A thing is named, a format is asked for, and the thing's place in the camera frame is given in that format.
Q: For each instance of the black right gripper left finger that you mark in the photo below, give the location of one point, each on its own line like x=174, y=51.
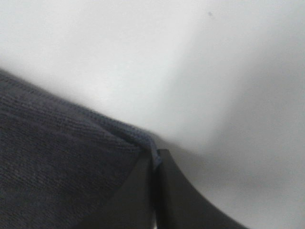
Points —
x=130, y=207

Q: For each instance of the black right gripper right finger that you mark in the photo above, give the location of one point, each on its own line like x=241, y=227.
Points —
x=180, y=206

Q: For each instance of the dark grey towel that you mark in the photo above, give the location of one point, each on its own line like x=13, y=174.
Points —
x=60, y=163

